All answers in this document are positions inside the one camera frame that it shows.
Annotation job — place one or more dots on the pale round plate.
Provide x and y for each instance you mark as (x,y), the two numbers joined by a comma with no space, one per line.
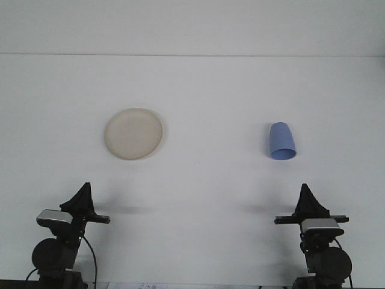
(133,134)

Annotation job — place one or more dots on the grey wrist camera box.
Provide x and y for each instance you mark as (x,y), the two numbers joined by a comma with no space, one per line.
(54,217)
(322,226)

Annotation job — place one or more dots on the pale blue cup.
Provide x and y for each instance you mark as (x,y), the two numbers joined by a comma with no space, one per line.
(281,141)

